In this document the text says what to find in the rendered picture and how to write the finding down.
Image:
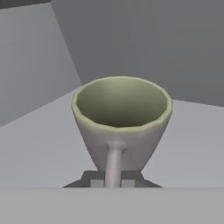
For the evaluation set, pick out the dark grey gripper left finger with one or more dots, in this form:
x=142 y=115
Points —
x=87 y=180

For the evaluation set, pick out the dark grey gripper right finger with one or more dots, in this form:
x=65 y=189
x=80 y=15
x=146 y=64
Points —
x=137 y=180

